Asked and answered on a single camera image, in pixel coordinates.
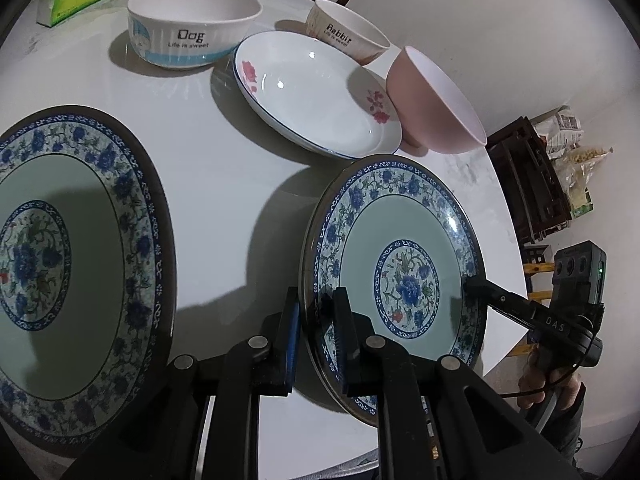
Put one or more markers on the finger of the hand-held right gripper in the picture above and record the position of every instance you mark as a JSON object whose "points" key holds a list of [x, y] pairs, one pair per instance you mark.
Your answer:
{"points": [[500, 300]]}

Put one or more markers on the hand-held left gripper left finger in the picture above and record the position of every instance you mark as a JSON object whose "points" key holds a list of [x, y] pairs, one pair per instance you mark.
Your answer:
{"points": [[292, 342]]}

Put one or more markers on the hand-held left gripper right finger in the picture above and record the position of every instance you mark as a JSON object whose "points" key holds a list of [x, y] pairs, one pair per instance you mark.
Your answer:
{"points": [[342, 342]]}

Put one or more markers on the small blue floral plate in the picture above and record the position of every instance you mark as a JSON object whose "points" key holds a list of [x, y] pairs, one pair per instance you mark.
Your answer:
{"points": [[410, 230]]}

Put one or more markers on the large white printed bowl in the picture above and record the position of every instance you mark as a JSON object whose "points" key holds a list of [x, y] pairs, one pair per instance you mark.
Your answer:
{"points": [[170, 35]]}

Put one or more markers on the person's right forearm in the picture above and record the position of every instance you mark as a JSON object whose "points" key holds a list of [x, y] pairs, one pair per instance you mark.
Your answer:
{"points": [[567, 425]]}

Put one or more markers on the person's right hand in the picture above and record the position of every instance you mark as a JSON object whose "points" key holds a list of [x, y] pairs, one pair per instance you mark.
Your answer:
{"points": [[527, 385]]}

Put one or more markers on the yellow wooden stool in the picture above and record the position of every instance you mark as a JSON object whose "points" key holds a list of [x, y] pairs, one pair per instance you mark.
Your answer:
{"points": [[537, 266]]}

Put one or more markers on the bag of yellow snacks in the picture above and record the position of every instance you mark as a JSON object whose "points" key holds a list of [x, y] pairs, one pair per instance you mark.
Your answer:
{"points": [[582, 175]]}

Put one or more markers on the dark wooden crate rack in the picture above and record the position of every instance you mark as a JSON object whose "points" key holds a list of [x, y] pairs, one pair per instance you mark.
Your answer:
{"points": [[530, 185]]}

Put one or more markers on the clear printed snack bag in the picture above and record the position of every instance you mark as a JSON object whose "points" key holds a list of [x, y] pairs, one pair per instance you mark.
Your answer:
{"points": [[562, 130]]}

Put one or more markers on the pink bowl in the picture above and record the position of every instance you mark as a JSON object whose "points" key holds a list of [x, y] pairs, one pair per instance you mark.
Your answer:
{"points": [[415, 100]]}

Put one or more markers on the large blue floral plate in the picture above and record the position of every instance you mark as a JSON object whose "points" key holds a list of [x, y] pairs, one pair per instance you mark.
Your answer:
{"points": [[90, 260]]}

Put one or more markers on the white plate with pink flowers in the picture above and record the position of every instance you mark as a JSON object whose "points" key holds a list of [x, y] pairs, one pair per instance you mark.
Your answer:
{"points": [[310, 90]]}

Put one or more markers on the small beige printed bowl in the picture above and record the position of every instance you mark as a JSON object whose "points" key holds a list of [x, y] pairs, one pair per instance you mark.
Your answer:
{"points": [[335, 30]]}

